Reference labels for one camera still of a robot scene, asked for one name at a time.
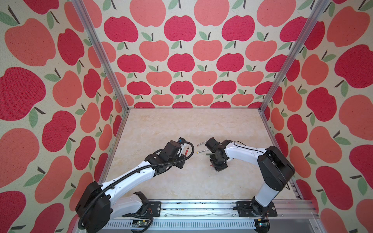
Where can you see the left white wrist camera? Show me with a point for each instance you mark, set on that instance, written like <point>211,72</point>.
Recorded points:
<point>183,145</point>

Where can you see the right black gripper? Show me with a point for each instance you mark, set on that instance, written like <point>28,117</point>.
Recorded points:
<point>221,166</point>

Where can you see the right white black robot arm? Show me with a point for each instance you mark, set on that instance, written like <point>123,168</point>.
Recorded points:
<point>276,170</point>

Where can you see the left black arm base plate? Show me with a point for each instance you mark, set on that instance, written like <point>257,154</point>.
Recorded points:
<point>153,208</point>

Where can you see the aluminium frame post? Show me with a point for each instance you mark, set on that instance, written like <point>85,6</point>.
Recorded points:
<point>100,51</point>
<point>316,12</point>

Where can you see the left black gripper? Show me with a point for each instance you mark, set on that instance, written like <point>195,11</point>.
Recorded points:
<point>182,158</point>

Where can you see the left aluminium frame post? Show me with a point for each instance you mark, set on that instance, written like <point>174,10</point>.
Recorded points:
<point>100,51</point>

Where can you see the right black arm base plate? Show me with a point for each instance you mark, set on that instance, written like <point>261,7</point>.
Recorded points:
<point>247,209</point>

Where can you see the white slotted cable duct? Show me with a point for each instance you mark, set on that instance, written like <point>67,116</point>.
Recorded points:
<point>173,224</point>

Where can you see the right aluminium frame post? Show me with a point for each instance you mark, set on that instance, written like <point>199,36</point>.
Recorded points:
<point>316,12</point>

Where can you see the aluminium front frame rail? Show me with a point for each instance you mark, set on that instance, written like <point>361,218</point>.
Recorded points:
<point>212,208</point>

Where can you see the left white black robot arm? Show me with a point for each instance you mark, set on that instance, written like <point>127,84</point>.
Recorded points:
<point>100,203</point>

